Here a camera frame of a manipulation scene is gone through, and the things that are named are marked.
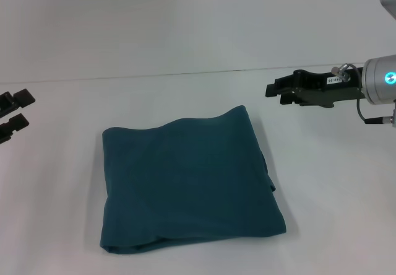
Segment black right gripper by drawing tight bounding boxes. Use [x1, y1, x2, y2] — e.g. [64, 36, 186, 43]
[265, 66, 366, 108]

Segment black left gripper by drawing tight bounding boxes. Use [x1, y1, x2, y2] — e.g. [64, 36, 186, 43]
[0, 89, 37, 146]

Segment teal t-shirt with FREE print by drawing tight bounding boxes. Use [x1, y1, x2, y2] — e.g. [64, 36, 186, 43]
[98, 104, 287, 255]

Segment right arm cable with plug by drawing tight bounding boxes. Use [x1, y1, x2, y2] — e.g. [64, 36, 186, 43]
[330, 64, 396, 124]

